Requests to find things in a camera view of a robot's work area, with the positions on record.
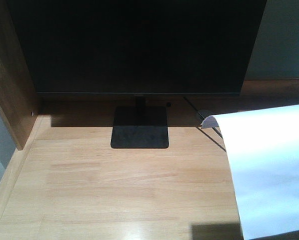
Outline white paper sheets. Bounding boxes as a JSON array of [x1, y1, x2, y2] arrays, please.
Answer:
[[201, 105, 299, 240]]

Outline black computer monitor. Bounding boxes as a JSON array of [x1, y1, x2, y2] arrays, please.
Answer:
[[7, 0, 267, 149]]

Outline black monitor cable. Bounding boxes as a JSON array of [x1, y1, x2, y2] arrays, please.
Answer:
[[183, 96, 227, 152]]

